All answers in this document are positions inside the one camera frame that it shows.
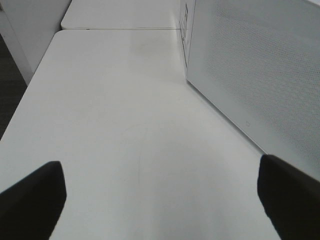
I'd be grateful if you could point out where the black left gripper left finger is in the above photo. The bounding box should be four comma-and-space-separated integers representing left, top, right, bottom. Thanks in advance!
0, 161, 67, 240

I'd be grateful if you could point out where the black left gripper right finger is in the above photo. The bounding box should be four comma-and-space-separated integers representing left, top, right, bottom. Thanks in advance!
257, 154, 320, 240

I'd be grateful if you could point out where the white microwave door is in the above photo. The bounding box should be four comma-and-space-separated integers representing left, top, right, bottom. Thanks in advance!
186, 0, 320, 179

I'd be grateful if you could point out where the white adjacent table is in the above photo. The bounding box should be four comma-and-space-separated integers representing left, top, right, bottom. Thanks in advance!
60, 0, 180, 30

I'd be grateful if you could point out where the white microwave oven body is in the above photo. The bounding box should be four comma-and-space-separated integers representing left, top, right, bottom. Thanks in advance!
179, 0, 196, 67

